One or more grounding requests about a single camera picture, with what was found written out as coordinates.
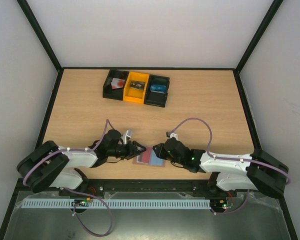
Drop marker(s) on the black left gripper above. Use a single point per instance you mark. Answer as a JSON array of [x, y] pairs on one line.
[[132, 151]]

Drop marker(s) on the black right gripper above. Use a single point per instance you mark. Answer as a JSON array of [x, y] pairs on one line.
[[161, 149]]

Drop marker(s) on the light blue credit card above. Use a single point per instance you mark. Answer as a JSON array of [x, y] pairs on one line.
[[154, 161]]

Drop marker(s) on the red white credit card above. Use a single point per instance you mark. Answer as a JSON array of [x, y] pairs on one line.
[[117, 83]]

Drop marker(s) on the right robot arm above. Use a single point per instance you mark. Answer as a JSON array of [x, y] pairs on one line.
[[257, 171]]

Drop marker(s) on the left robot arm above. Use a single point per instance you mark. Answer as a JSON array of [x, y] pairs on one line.
[[54, 166]]

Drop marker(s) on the blue VIP card in bin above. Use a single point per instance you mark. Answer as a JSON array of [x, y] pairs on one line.
[[158, 88]]

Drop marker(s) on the grey VIP card in bin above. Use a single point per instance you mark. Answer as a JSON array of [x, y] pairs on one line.
[[139, 85]]

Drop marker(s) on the red white card in bin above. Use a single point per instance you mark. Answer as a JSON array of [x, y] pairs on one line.
[[115, 85]]

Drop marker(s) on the black right bin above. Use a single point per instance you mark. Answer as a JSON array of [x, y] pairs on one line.
[[156, 93]]

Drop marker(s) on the black bin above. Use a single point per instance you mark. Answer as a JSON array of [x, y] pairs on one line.
[[113, 87], [156, 93]]

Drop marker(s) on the black left bin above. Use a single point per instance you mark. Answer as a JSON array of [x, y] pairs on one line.
[[113, 87]]

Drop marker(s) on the yellow middle bin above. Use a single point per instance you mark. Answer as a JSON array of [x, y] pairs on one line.
[[134, 95]]

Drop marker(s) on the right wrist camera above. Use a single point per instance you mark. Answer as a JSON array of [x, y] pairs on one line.
[[170, 135]]

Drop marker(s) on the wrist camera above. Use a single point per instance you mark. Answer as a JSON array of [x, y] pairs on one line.
[[170, 135], [126, 136]]

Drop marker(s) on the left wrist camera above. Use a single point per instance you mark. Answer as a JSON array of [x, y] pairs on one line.
[[126, 136]]

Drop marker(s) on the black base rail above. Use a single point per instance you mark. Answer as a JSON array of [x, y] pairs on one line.
[[152, 186]]

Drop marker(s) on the light blue slotted cable duct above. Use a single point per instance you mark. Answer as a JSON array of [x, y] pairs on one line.
[[189, 204]]

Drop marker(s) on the black enclosure frame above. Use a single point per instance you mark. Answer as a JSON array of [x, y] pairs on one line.
[[27, 11]]

